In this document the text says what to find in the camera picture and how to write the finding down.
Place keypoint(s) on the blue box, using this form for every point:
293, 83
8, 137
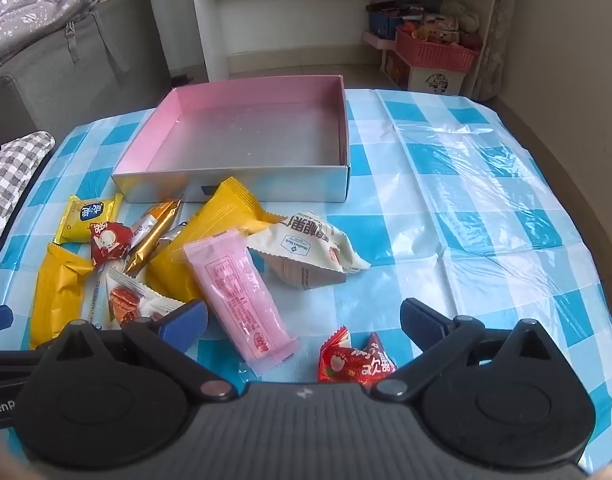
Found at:
381, 22

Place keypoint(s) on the white printed storage box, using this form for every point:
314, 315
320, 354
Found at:
436, 80

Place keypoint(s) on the red strawberry candy packet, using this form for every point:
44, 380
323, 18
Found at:
346, 362

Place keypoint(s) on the white pecan packet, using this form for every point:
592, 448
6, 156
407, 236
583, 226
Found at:
130, 305

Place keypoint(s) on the white bookshelf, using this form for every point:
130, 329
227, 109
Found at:
266, 20

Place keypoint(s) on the large yellow packet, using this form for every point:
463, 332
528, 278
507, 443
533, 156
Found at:
220, 225
55, 295

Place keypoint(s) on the grey checkered cushion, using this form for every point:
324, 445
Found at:
10, 180

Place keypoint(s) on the pile of assorted packets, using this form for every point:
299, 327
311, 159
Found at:
433, 27

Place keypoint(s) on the large red plastic basket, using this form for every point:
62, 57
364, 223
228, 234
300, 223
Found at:
431, 52

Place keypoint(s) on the grey sofa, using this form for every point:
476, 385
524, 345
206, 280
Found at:
110, 60

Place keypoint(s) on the grey floral backpack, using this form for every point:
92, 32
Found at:
30, 5

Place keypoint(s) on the red candy packet white circle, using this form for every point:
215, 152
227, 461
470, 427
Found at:
108, 245

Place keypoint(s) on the pale green plush toy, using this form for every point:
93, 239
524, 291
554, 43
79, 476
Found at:
461, 16

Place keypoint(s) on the gold bar packet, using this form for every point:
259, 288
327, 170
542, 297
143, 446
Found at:
153, 232

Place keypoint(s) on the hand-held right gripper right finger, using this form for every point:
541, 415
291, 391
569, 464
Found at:
421, 322

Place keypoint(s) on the pink wafer packet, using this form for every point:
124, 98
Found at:
240, 300

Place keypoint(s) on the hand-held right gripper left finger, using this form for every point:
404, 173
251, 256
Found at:
185, 322

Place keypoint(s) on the orange printed box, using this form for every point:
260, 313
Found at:
396, 70

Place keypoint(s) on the pink-lined silver box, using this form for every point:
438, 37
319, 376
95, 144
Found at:
246, 130

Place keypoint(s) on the small silver packet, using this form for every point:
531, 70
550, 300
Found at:
173, 233

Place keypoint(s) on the blue checkered tablecloth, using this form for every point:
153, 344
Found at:
436, 185

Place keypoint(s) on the small yellow blue-label packet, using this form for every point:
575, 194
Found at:
85, 222

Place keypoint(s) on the pink plastic tray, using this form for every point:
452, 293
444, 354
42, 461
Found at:
378, 41

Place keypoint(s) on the cream packet blue logo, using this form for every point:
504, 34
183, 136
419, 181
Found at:
306, 260

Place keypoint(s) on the patterned curtain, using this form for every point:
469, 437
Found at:
498, 35

